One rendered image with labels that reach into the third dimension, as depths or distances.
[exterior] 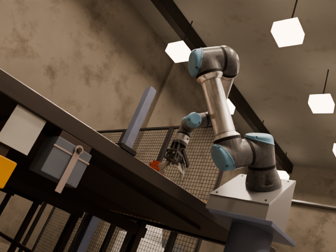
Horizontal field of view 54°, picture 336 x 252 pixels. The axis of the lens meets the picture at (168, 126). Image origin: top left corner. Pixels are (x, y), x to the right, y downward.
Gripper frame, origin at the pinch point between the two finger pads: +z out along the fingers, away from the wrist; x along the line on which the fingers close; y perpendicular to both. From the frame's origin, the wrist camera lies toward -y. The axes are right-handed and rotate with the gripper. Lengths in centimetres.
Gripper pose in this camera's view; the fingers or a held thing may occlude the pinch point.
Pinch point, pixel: (169, 178)
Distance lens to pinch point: 175.0
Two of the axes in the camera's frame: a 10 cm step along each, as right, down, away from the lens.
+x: 8.0, 0.6, -5.9
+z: -3.5, 8.6, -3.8
